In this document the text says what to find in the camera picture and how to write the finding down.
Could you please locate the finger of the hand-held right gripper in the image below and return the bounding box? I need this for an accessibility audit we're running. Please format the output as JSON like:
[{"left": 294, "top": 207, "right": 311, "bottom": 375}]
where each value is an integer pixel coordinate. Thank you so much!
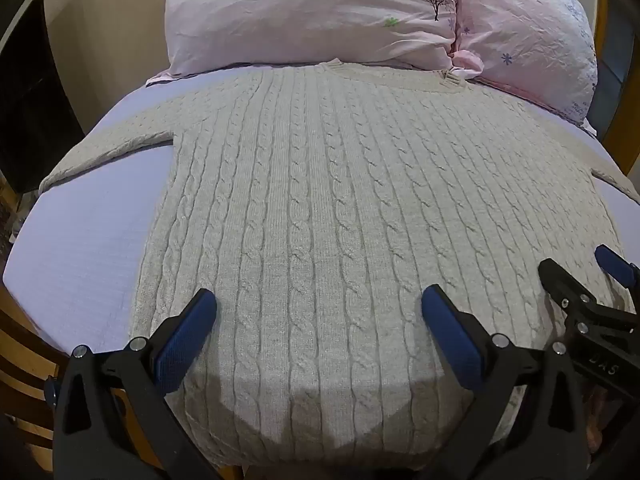
[
  {"left": 594, "top": 244, "right": 640, "bottom": 287},
  {"left": 538, "top": 258, "right": 597, "bottom": 322}
]

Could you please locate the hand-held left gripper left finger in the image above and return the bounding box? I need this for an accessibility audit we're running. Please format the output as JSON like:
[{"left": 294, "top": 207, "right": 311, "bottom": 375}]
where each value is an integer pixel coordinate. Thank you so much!
[{"left": 52, "top": 287, "right": 236, "bottom": 480}]

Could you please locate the lavender bed sheet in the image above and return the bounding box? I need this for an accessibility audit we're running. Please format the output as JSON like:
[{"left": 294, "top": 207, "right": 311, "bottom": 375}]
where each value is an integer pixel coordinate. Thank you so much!
[{"left": 4, "top": 67, "right": 640, "bottom": 356}]

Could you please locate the large pink floral pillow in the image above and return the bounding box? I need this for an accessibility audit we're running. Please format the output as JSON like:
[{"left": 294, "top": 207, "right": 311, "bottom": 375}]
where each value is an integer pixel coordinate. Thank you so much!
[{"left": 146, "top": 0, "right": 485, "bottom": 86}]

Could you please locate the wooden bed frame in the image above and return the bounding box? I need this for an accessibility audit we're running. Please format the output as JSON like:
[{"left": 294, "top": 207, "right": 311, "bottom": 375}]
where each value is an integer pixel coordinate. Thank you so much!
[{"left": 0, "top": 280, "right": 71, "bottom": 461}]

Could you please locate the cream cable-knit sweater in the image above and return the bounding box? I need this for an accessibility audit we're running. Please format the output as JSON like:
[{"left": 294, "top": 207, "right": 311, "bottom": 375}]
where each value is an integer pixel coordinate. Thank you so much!
[{"left": 39, "top": 60, "right": 635, "bottom": 472}]

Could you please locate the person's right hand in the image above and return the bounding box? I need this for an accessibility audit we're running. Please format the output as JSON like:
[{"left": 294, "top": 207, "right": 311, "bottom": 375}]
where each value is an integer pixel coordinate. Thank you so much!
[{"left": 582, "top": 389, "right": 610, "bottom": 457}]

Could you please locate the small pink floral pillow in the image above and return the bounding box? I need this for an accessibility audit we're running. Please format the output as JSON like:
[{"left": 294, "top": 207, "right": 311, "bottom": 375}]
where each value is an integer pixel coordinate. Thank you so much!
[{"left": 452, "top": 0, "right": 599, "bottom": 122}]

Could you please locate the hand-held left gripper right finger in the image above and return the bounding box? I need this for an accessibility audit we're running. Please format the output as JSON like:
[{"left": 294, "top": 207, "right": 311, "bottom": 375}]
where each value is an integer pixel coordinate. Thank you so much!
[{"left": 420, "top": 284, "right": 594, "bottom": 480}]

